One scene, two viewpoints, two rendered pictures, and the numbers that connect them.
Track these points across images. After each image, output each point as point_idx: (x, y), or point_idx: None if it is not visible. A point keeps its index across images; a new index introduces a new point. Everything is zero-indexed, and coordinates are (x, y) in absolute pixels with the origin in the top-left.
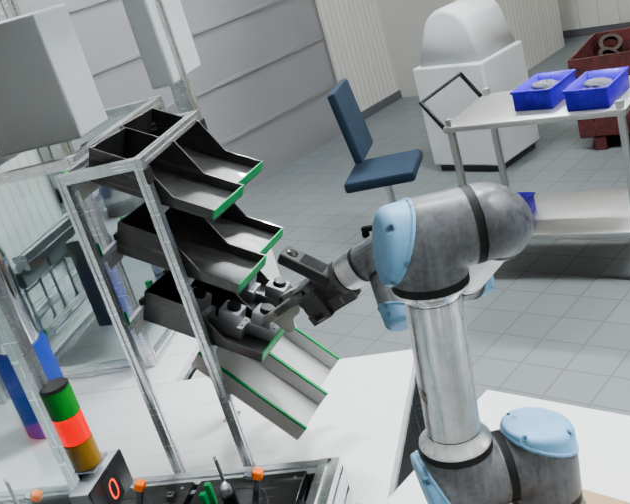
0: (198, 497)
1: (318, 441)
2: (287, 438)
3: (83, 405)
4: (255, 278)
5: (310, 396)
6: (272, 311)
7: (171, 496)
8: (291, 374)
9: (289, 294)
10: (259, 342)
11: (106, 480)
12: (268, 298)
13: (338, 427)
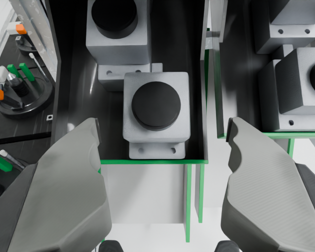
0: (45, 143)
1: (192, 206)
2: (193, 170)
3: (210, 18)
4: None
5: (183, 210)
6: (53, 150)
7: (46, 119)
8: (186, 180)
9: (236, 157)
10: (121, 129)
11: None
12: (273, 78)
13: (218, 221)
